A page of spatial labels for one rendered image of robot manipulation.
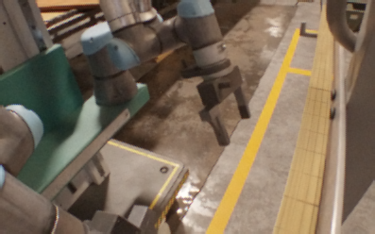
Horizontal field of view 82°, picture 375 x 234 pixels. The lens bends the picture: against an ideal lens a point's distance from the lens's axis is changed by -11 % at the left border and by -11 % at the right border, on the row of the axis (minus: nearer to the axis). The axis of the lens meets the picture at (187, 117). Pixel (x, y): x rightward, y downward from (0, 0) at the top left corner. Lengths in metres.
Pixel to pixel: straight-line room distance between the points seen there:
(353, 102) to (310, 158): 0.07
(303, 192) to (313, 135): 0.06
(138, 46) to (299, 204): 0.46
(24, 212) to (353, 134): 0.32
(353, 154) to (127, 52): 0.45
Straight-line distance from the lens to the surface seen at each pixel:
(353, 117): 0.26
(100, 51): 0.73
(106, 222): 0.33
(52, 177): 0.66
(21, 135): 0.39
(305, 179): 0.20
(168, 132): 1.72
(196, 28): 0.53
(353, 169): 0.31
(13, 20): 0.78
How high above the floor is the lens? 1.16
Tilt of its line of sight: 39 degrees down
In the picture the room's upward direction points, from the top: 7 degrees counter-clockwise
